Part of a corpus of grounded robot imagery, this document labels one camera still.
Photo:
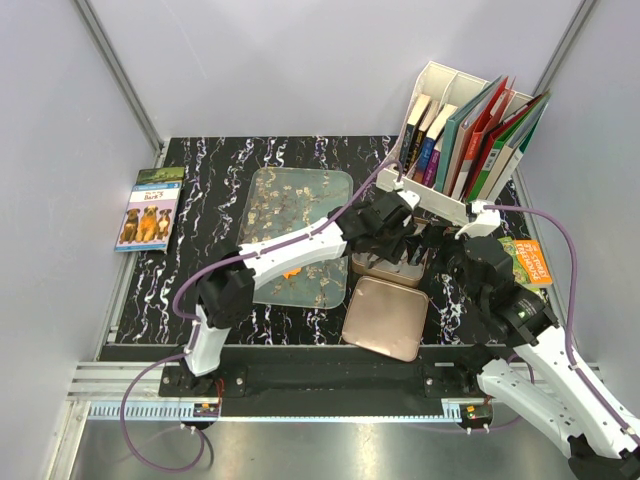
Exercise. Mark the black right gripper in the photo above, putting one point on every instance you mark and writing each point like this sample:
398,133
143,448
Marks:
443,239

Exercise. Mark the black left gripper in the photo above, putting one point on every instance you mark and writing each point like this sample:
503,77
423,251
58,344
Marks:
393,251

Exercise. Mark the rose gold tin lid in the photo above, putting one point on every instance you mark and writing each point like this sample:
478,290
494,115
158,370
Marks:
386,318

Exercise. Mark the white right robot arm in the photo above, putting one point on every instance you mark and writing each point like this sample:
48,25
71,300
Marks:
595,432

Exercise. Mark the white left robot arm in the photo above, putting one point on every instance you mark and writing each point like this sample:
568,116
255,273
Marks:
225,293

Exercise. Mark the rose gold cookie tin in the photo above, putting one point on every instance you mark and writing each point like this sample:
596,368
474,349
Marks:
402,272

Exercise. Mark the orange treehouse book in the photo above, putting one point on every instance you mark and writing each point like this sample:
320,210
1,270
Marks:
529,265

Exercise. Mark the purple paperback book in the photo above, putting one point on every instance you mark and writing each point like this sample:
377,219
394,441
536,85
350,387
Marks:
445,112

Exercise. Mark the orange fish shaped cookie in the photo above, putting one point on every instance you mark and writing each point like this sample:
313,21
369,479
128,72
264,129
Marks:
292,273

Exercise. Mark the floral blossom serving tray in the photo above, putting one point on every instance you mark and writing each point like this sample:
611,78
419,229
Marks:
282,200

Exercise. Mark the green hardcover book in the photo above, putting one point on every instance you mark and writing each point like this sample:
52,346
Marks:
505,140

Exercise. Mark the red hardcover book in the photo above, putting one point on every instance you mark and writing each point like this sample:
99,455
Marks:
484,118

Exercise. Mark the teal hardcover book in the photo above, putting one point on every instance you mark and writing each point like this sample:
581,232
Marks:
466,94

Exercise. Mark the blue paperback book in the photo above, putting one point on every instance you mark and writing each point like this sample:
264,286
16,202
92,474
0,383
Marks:
425,141

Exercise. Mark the black paperback book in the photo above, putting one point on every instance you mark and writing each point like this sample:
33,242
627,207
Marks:
416,114

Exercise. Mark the white book organizer rack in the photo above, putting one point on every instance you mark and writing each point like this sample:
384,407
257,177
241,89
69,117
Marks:
434,81

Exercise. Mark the green landscape book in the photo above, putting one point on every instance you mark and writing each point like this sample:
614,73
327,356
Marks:
160,175

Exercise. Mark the dog picture book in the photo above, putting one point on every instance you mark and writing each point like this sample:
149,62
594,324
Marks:
149,217

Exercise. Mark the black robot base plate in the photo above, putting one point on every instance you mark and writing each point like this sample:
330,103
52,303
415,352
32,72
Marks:
338,381

